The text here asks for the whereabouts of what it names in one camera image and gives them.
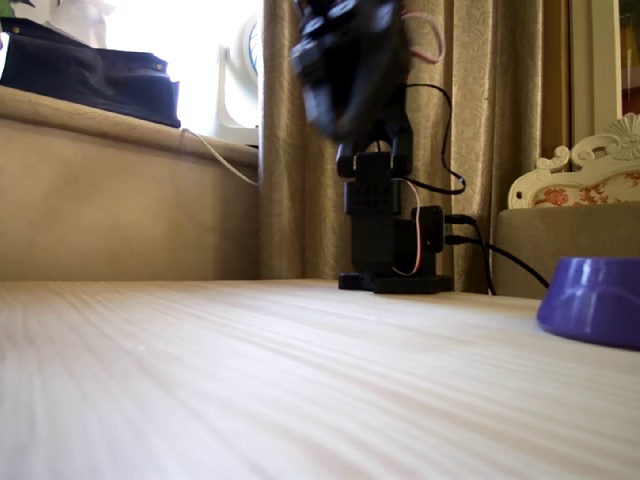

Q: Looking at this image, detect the purple plastic bowl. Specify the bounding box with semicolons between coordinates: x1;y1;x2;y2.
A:
535;256;640;351

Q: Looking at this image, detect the black camera cable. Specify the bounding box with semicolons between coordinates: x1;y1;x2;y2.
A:
403;82;467;196

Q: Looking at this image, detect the white cord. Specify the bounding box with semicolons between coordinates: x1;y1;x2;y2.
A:
179;127;261;187

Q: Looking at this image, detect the beige sofa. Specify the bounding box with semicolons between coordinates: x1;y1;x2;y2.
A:
0;84;262;282

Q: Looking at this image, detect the olive upholstered seat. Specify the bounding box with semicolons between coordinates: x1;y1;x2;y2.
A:
492;201;640;301

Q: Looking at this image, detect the dark navy fabric bag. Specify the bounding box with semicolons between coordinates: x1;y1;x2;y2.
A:
0;17;182;130

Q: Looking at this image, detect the white fan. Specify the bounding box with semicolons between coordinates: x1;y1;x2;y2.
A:
217;12;264;146

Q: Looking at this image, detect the black plugged cable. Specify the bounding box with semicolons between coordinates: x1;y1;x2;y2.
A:
444;234;551;290
447;213;497;296

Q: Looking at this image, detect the ornate white floral chair back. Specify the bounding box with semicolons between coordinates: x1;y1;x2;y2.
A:
507;112;640;211

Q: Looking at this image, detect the white cabinet frame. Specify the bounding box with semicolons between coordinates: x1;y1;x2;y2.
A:
569;0;640;146

